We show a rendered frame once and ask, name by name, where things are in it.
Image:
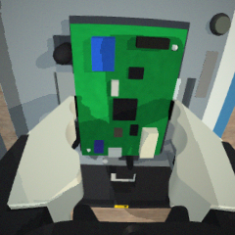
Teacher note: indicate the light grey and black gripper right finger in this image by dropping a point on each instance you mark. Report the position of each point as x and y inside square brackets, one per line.
[203, 176]

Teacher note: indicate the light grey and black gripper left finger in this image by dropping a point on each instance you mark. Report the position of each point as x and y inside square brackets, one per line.
[40, 175]

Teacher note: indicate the green circuit board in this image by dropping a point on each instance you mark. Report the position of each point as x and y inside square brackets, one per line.
[124, 77]

